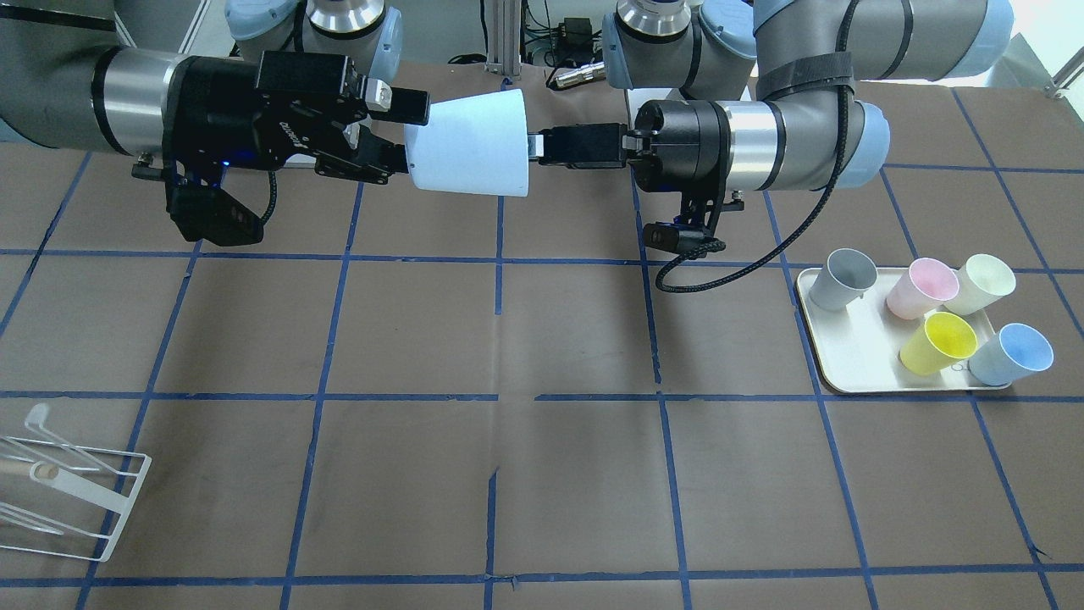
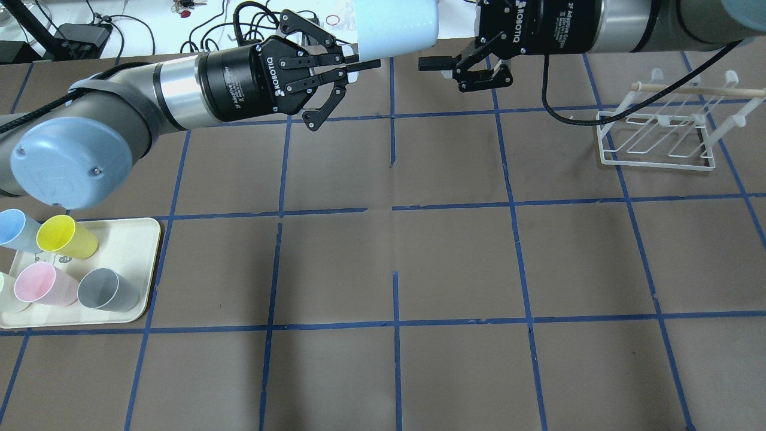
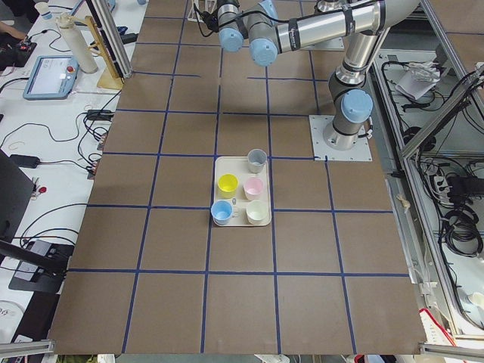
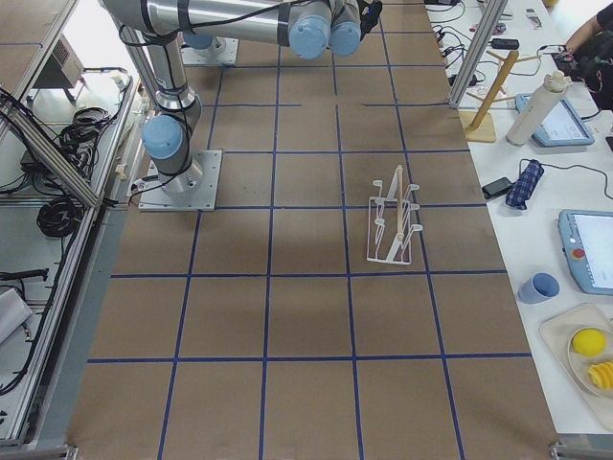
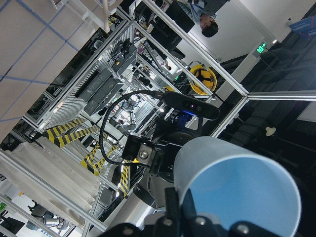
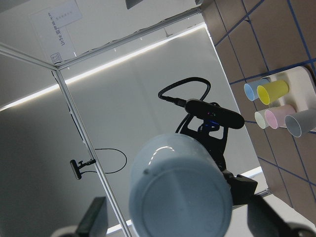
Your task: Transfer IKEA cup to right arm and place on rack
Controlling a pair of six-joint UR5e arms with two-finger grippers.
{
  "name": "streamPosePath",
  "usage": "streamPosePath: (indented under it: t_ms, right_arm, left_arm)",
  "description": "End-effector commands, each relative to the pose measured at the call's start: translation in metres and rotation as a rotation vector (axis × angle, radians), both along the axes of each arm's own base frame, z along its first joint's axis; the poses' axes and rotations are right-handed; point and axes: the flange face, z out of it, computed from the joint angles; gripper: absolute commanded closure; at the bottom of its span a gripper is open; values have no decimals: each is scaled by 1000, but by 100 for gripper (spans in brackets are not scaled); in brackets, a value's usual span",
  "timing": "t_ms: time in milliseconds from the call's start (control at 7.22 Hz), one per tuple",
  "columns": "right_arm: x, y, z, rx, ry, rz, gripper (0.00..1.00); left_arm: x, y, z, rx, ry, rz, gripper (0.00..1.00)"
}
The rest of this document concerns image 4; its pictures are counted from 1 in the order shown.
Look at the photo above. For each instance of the blue teach pendant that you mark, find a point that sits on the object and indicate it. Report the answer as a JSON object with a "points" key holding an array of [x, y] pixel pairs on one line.
{"points": [[562, 127], [587, 244]]}

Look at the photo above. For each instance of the folded plaid umbrella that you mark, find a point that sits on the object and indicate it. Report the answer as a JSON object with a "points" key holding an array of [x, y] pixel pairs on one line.
{"points": [[523, 188]]}

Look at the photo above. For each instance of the black phone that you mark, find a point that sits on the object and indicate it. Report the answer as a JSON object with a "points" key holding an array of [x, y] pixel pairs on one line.
{"points": [[496, 188]]}

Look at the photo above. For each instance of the white thermos bottle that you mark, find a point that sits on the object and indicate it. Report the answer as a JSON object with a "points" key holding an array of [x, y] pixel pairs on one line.
{"points": [[540, 104]]}

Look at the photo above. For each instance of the blue teach pendant far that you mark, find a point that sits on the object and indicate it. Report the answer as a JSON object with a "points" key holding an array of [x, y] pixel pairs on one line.
{"points": [[562, 127]]}

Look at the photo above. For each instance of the sliced lemon pieces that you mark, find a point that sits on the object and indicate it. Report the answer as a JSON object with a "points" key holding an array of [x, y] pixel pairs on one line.
{"points": [[601, 375]]}

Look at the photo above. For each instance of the white wire cup rack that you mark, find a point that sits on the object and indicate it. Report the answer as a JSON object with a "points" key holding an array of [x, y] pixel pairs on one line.
{"points": [[390, 228]]}

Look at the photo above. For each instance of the aluminium frame post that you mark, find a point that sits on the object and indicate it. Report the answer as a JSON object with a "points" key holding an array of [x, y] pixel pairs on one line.
{"points": [[483, 34]]}

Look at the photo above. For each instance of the blue cup on side table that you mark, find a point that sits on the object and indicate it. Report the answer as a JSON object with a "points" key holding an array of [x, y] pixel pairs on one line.
{"points": [[539, 288]]}

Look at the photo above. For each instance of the beige tray with plate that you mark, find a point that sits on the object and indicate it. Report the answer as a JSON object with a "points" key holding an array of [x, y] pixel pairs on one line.
{"points": [[557, 333]]}

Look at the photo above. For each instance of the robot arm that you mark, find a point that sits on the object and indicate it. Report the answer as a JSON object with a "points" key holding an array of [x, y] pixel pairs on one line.
{"points": [[308, 28]]}

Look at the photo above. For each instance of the yellow lemon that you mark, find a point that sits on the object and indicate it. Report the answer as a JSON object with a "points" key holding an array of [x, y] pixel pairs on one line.
{"points": [[588, 342]]}

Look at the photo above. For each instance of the grey metal control box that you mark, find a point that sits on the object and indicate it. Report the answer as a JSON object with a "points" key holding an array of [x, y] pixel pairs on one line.
{"points": [[62, 70]]}

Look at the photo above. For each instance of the blue teach pendant near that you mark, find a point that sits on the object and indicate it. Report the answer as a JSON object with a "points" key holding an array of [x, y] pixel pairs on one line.
{"points": [[587, 244]]}

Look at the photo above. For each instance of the person in black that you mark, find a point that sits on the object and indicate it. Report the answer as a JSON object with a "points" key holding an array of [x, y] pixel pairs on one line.
{"points": [[590, 50]]}

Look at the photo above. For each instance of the wooden mug tree stand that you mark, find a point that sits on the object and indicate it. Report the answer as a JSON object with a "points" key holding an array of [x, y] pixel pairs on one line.
{"points": [[478, 125]]}

